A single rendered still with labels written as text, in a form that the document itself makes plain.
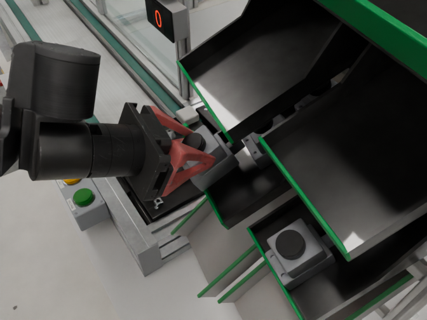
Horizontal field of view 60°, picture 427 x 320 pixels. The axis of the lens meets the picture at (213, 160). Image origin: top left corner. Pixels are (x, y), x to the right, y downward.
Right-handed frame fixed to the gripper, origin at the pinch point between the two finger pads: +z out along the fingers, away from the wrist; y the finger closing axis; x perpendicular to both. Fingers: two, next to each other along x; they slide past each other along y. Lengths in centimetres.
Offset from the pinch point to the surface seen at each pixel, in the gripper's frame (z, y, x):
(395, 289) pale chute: 15.6, -23.9, 1.5
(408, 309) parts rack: 17.9, -26.1, 3.3
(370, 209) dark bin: 0.1, -20.4, -10.9
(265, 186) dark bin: 8.1, -5.9, 1.4
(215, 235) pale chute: 13.1, 0.3, 20.1
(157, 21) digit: 15.0, 46.4, 1.0
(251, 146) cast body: 6.9, -1.4, -1.8
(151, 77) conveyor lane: 29, 63, 24
